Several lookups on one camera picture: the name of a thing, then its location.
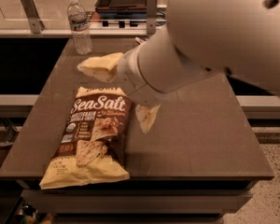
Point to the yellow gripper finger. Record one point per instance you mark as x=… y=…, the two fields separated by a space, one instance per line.
x=102 y=68
x=146 y=116

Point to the brown sea salt chip bag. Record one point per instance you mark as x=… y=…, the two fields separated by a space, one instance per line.
x=92 y=149

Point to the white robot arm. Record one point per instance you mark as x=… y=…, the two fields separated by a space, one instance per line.
x=200 y=38

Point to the clear plastic water bottle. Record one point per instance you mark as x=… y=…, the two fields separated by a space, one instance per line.
x=79 y=27

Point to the left metal railing bracket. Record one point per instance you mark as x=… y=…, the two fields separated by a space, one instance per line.
x=35 y=23

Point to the metal railing bracket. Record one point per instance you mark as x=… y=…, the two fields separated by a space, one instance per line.
x=35 y=23
x=151 y=16

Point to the middle metal railing bracket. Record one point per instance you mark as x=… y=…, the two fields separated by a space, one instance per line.
x=151 y=16

